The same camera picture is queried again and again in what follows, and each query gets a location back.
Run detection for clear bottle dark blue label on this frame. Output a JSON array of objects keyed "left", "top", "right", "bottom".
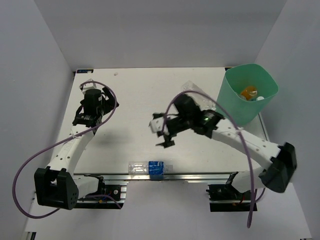
[{"left": 128, "top": 160, "right": 173, "bottom": 176}]

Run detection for orange juice bottle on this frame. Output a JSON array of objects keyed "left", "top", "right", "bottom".
[{"left": 239, "top": 85, "right": 258, "bottom": 101}]

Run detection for clear bottle blue green label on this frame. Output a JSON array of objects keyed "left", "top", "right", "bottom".
[{"left": 250, "top": 96, "right": 265, "bottom": 102}]

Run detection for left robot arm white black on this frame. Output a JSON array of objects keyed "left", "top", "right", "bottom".
[{"left": 34, "top": 85, "right": 119, "bottom": 210}]

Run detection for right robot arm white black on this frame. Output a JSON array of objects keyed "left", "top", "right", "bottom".
[{"left": 149, "top": 94, "right": 297, "bottom": 200}]

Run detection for green plastic bin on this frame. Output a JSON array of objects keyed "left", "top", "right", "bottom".
[{"left": 216, "top": 63, "right": 279, "bottom": 126}]

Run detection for large clear square bottle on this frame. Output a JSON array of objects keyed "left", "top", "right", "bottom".
[{"left": 181, "top": 80, "right": 216, "bottom": 111}]

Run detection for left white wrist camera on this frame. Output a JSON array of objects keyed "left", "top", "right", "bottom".
[{"left": 79, "top": 78, "right": 97, "bottom": 95}]

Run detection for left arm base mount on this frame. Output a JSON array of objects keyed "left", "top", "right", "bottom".
[{"left": 74, "top": 174, "right": 128, "bottom": 210}]

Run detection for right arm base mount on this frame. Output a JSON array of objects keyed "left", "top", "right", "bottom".
[{"left": 206, "top": 179, "right": 251, "bottom": 213}]

